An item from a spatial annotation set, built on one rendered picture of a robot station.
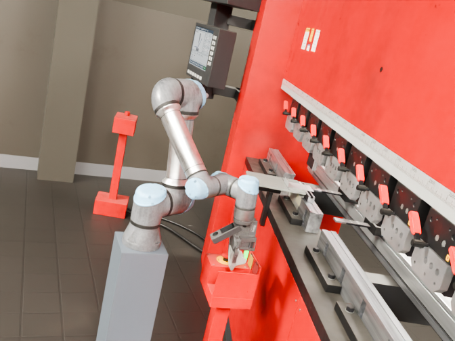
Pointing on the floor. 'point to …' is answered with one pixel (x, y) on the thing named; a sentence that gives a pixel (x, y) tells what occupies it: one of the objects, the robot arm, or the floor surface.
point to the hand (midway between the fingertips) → (229, 267)
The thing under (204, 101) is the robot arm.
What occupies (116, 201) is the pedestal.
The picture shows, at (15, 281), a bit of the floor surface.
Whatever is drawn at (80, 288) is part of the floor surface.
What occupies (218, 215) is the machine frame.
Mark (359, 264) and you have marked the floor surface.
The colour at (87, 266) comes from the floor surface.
